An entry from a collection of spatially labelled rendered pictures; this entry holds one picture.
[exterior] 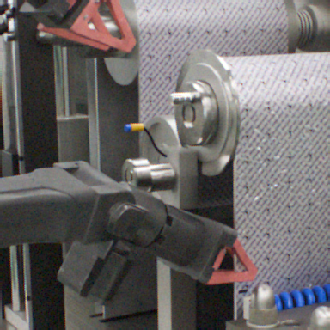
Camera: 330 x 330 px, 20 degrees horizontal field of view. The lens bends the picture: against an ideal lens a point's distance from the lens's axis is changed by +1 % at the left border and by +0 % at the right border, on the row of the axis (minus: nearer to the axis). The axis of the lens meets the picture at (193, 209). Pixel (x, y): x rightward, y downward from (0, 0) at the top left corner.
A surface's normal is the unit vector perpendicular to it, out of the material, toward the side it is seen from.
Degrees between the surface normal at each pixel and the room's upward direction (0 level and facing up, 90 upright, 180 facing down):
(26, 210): 108
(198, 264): 60
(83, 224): 114
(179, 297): 90
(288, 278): 90
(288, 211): 90
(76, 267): 72
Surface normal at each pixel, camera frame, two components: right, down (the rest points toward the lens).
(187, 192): 0.49, 0.18
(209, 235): -0.76, -0.40
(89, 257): -0.50, -0.12
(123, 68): -0.87, 0.11
